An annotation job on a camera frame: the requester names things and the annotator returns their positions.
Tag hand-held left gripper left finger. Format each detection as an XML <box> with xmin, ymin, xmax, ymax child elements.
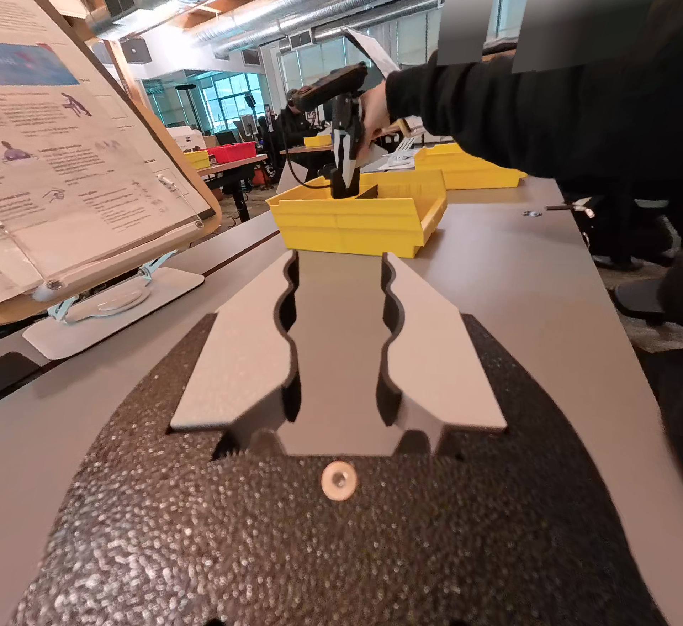
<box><xmin>170</xmin><ymin>249</ymin><xmax>302</xmax><ymax>456</ymax></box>

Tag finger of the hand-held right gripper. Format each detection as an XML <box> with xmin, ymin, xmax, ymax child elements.
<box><xmin>341</xmin><ymin>131</ymin><xmax>362</xmax><ymax>192</ymax></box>
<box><xmin>331</xmin><ymin>127</ymin><xmax>346</xmax><ymax>185</ymax></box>

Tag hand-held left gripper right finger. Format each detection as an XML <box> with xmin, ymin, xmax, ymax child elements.
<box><xmin>378</xmin><ymin>251</ymin><xmax>509</xmax><ymax>457</ymax></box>

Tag black usb hub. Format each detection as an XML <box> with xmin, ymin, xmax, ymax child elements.
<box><xmin>330</xmin><ymin>169</ymin><xmax>361</xmax><ymax>200</ymax></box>

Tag thin black cable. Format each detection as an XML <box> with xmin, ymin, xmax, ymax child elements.
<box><xmin>281</xmin><ymin>114</ymin><xmax>334</xmax><ymax>191</ymax></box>

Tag yellow plastic bin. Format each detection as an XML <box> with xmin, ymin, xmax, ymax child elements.
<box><xmin>414</xmin><ymin>142</ymin><xmax>529</xmax><ymax>191</ymax></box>
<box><xmin>265</xmin><ymin>169</ymin><xmax>448</xmax><ymax>259</ymax></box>

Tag person's right forearm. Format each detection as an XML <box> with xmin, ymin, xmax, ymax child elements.
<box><xmin>384</xmin><ymin>41</ymin><xmax>683</xmax><ymax>185</ymax></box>

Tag person's right hand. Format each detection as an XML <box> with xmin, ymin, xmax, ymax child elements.
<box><xmin>356</xmin><ymin>80</ymin><xmax>399</xmax><ymax>164</ymax></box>

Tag white papers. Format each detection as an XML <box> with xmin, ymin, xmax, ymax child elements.
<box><xmin>367</xmin><ymin>137</ymin><xmax>429</xmax><ymax>173</ymax></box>

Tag tilted document stand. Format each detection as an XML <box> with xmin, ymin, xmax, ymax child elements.
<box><xmin>343</xmin><ymin>28</ymin><xmax>402</xmax><ymax>83</ymax></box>

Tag red plastic bin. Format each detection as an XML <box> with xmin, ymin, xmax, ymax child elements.
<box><xmin>206</xmin><ymin>141</ymin><xmax>258</xmax><ymax>163</ymax></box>

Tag white cardboard box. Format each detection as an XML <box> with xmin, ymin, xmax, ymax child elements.
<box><xmin>168</xmin><ymin>126</ymin><xmax>207</xmax><ymax>152</ymax></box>

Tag office chair base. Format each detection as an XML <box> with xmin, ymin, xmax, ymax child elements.
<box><xmin>613</xmin><ymin>262</ymin><xmax>683</xmax><ymax>326</ymax></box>

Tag instruction sheet on stand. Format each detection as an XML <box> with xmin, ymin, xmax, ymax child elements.
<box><xmin>0</xmin><ymin>0</ymin><xmax>223</xmax><ymax>361</ymax></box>

